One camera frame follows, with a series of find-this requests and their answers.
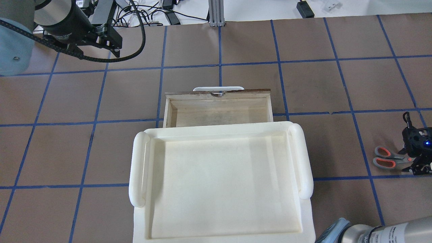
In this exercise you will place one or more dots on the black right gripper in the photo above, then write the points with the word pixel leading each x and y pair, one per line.
pixel 415 139

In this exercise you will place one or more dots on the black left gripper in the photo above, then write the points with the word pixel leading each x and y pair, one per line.
pixel 71 23

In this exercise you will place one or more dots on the grey orange handled scissors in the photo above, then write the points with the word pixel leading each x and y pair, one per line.
pixel 386 159

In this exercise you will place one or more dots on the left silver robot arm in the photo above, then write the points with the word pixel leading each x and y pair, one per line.
pixel 25 16

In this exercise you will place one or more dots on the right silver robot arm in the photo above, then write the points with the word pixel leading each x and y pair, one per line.
pixel 413 231

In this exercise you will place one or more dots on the white plastic tray box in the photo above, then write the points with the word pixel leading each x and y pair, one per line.
pixel 242 183

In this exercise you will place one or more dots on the black power adapter brick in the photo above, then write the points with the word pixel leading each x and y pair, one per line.
pixel 304 9

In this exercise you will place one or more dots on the aluminium frame post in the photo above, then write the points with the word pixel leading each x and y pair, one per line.
pixel 216 13

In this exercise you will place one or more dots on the wooden drawer with white handle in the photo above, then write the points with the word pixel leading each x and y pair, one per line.
pixel 213 106

